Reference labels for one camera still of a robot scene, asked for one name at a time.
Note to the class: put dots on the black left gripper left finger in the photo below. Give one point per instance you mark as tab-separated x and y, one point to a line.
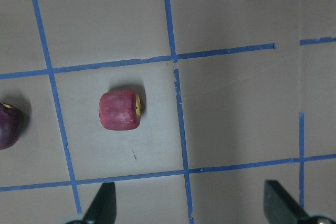
103	207

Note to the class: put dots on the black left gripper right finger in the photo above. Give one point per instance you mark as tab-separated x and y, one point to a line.
280	207

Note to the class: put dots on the red apple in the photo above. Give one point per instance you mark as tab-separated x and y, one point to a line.
120	110

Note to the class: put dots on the dark purple apple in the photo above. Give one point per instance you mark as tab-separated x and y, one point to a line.
11	125

